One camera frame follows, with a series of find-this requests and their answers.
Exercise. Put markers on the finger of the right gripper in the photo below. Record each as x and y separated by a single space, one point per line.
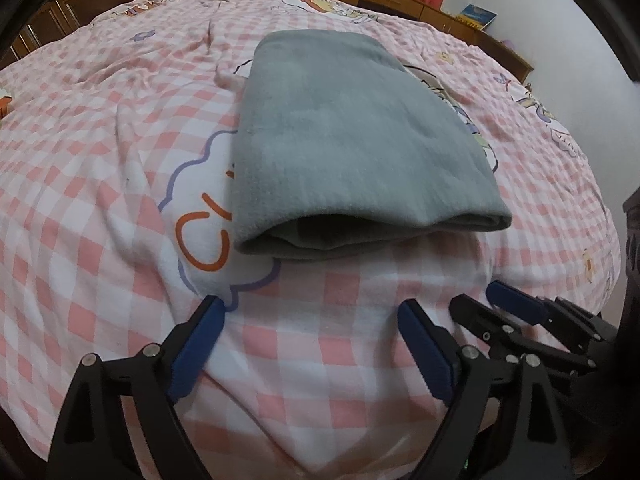
505 338
569 324

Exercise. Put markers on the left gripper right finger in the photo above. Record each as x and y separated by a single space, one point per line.
502 421

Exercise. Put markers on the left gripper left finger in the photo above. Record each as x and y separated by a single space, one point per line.
91 438

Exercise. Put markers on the grey knit pants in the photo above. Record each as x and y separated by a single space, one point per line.
340 149

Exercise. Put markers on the pink checkered bed cover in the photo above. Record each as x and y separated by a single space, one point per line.
117 176

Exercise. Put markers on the blue book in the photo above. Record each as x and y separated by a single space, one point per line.
476 17

